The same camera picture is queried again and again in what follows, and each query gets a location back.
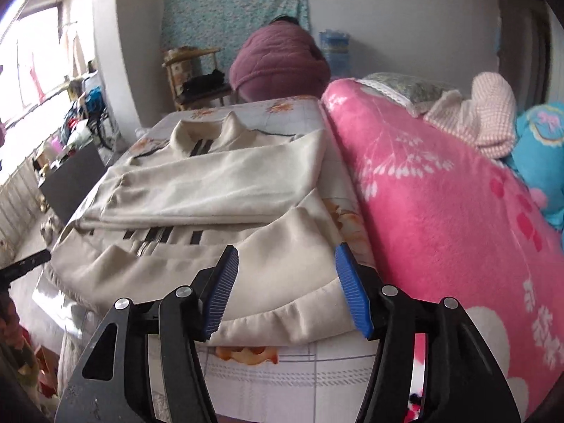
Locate hanging beige coat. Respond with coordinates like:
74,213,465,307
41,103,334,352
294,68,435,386
66,31,96,81

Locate stack of patterned cardboard boxes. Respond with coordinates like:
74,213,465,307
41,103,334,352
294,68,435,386
170,59,195,96

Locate blue patterned blanket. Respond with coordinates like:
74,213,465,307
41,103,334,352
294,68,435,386
502,101,564,233

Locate wooden chair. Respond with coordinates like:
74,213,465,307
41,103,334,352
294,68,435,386
161,46,235,112

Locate cream jacket with black trim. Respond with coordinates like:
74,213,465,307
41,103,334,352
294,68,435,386
44,112,376,347

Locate window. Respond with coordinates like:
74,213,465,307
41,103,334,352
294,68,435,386
0,2,68,121

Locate dark wooden door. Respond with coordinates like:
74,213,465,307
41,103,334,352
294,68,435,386
498,0,552,76

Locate black clothing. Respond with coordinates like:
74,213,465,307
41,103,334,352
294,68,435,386
180,69,226,96

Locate pink checked cloth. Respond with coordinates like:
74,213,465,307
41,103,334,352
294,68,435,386
423,72,517,160

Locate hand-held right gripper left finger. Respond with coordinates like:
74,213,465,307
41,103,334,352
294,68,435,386
55,244,241,423

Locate teal floral wall cloth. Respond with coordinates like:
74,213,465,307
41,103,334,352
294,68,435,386
161,0,312,72

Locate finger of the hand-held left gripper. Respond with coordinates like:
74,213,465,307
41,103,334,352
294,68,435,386
0,249,53,281

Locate dark grey cabinet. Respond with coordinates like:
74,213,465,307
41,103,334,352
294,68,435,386
37,143,109,226

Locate wheelchair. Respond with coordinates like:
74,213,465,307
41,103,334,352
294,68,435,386
86,92,121,151

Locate blue water bottle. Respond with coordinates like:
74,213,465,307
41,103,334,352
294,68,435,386
318,29,353,82

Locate lace-trimmed pillow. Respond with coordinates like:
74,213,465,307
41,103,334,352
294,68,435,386
359,73,461,116

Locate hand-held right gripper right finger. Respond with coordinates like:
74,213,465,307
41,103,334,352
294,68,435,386
334,243,523,423

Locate pink floral blanket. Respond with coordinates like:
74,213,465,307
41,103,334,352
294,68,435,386
319,77,564,423

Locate hanging pink garment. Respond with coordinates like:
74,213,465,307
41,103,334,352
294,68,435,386
29,53,47,103

